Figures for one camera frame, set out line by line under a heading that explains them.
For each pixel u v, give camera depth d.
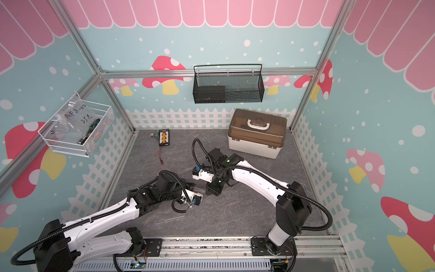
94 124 0.74
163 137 1.13
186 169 1.02
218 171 0.57
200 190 0.77
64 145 0.64
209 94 0.89
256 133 0.92
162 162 1.03
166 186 0.59
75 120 0.72
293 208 0.43
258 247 0.74
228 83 0.95
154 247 0.74
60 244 0.40
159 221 0.82
